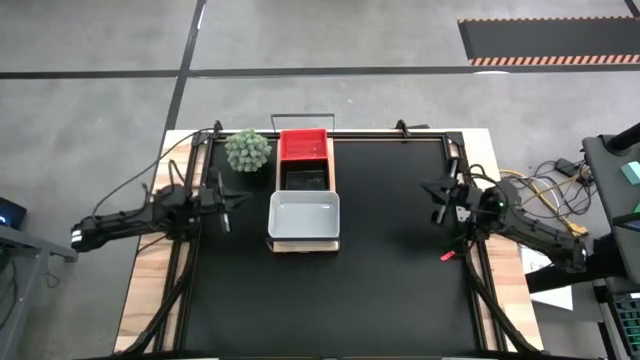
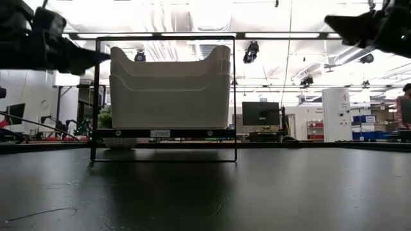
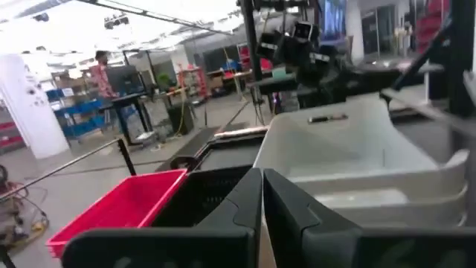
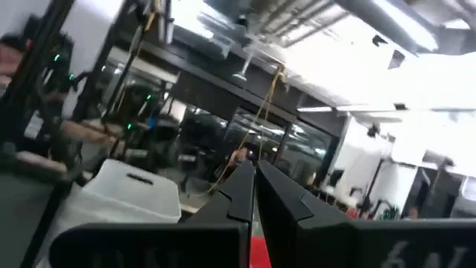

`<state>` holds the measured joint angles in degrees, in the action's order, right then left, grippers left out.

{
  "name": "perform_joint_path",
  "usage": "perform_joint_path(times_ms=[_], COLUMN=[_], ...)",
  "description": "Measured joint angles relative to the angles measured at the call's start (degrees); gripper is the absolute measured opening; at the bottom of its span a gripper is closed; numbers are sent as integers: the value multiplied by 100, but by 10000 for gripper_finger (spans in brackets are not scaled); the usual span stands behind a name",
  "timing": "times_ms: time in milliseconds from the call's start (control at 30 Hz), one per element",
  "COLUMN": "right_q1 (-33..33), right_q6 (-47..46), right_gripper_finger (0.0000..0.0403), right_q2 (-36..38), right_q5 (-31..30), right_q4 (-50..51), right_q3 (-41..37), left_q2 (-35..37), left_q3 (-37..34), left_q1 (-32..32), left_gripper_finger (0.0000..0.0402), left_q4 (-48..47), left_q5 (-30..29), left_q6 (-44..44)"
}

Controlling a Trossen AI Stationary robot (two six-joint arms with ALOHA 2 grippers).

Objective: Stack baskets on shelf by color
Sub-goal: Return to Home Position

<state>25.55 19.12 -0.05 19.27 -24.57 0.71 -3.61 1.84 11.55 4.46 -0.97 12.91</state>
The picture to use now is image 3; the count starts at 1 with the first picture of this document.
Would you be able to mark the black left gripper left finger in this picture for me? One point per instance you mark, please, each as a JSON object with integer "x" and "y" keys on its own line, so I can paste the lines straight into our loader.
{"x": 167, "y": 249}

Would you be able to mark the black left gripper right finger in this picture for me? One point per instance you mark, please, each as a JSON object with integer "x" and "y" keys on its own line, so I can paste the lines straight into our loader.
{"x": 334, "y": 249}

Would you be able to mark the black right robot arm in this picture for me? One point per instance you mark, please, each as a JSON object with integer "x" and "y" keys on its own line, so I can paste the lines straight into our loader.
{"x": 364, "y": 82}

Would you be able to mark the red slotted plastic basket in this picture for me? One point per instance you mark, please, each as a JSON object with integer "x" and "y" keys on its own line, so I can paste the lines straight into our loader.
{"x": 122, "y": 208}

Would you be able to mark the black trash bin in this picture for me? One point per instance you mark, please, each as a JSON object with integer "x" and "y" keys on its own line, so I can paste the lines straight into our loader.
{"x": 180, "y": 119}

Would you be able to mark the red storage rack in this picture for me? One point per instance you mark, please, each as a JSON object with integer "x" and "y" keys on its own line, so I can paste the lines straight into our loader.
{"x": 433, "y": 22}

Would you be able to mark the black standing desk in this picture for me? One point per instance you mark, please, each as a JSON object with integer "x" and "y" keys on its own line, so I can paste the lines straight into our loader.
{"x": 130, "y": 111}

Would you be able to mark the blue storage bins rack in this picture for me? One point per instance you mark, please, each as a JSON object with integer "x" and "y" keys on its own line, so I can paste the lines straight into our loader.
{"x": 80, "y": 115}

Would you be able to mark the black monitor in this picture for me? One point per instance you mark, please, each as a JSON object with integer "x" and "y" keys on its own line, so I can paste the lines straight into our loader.
{"x": 124, "y": 79}

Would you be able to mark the person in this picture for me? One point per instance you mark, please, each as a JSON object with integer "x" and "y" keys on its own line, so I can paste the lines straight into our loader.
{"x": 101, "y": 76}

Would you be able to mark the white round column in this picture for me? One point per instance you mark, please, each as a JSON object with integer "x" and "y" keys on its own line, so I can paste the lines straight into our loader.
{"x": 33, "y": 108}

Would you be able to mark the black rig frame post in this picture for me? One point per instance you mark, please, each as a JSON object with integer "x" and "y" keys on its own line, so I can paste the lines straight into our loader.
{"x": 250, "y": 37}
{"x": 461, "y": 56}

